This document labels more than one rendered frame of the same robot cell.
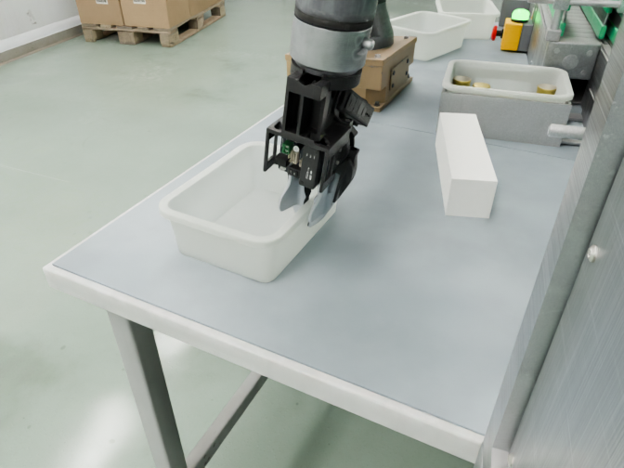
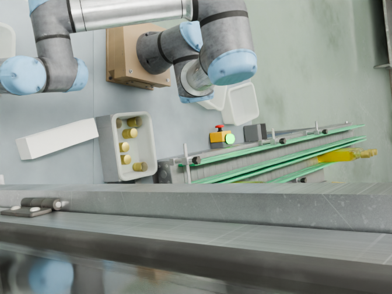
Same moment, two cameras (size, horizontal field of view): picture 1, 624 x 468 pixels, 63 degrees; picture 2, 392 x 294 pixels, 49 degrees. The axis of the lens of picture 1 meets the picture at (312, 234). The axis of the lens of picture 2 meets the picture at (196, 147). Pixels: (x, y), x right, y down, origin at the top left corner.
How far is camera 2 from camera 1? 78 cm
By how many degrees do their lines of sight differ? 18
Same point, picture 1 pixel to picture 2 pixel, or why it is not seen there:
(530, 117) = (111, 163)
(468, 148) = (59, 139)
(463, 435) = not seen: outside the picture
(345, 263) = not seen: outside the picture
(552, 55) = (164, 164)
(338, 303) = not seen: outside the picture
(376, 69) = (122, 73)
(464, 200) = (21, 146)
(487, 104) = (111, 140)
